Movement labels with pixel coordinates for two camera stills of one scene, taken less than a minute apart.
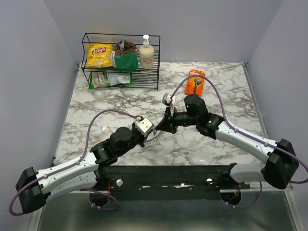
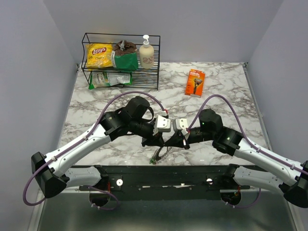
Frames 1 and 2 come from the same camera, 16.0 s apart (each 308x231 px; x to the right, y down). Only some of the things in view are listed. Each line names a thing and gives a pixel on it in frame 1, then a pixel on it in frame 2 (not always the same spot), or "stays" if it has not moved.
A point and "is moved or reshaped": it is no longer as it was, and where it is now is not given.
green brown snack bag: x=124 y=56 stays
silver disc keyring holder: x=153 y=136 is moved or reshaped
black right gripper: x=168 y=123 to x=177 y=139
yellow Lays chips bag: x=99 y=55 stays
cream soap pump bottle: x=146 y=54 stays
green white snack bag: x=100 y=79 stays
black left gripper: x=143 y=138 to x=156 y=140
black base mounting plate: x=168 y=183 stays
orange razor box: x=195 y=85 stays
